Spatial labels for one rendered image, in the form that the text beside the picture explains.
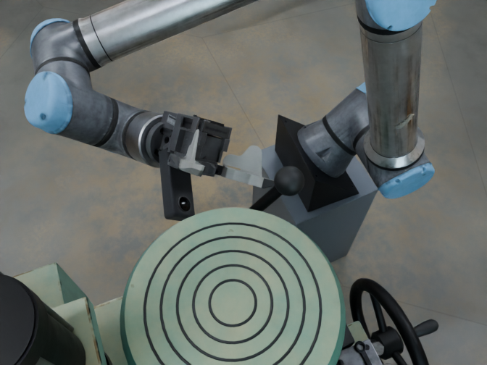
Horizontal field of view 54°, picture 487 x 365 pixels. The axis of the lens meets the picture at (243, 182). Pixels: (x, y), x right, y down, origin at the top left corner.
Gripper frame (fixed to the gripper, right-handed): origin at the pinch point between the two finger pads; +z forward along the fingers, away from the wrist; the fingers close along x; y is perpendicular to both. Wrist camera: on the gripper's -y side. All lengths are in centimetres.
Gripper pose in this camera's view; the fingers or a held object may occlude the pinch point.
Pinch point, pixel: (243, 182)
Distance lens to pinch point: 65.5
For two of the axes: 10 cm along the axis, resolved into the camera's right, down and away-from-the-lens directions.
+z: 6.9, 2.3, -6.9
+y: 2.6, -9.6, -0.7
